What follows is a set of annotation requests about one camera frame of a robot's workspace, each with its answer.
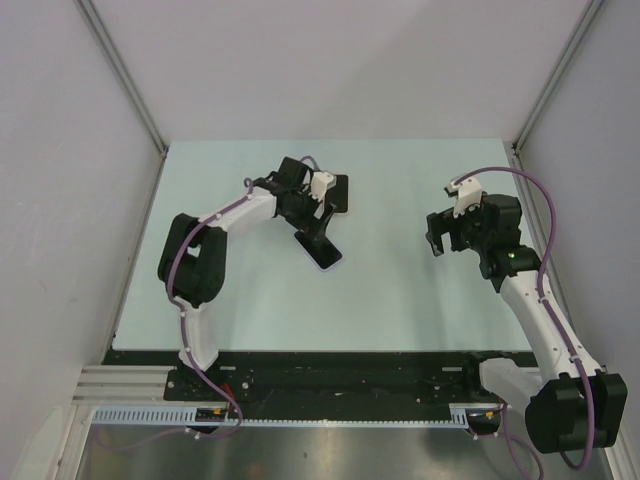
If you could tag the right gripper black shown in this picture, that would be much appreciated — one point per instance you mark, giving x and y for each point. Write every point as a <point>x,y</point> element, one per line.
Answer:
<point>443,222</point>

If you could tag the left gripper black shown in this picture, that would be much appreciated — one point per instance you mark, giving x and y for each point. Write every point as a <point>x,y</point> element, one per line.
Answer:
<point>310,223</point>

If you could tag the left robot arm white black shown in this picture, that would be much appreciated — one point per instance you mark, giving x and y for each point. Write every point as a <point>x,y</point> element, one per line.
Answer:
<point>193,262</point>

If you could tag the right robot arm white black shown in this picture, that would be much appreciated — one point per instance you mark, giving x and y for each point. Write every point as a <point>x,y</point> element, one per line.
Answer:
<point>572,402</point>

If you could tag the phone in beige case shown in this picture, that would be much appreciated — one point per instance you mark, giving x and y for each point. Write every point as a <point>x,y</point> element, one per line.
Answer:
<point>338,195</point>

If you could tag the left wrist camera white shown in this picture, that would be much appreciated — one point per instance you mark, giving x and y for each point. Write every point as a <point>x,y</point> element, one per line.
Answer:
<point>321,182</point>

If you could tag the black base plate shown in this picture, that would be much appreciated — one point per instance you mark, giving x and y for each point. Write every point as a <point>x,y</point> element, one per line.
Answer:
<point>350,384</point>

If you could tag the grey slotted cable duct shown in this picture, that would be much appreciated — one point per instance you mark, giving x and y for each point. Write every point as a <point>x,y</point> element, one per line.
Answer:
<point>452,416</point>

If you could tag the front aluminium rail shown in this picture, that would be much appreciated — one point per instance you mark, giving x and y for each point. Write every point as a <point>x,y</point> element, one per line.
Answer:
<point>102,384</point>

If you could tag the right aluminium frame post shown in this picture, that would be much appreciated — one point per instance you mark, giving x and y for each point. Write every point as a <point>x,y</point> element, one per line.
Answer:
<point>559,70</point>

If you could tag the aluminium frame post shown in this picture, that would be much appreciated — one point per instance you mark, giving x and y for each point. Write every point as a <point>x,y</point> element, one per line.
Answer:
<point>99,31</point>
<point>559,70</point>

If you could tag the left aluminium frame post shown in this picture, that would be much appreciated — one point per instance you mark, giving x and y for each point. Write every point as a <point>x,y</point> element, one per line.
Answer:
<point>99,31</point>

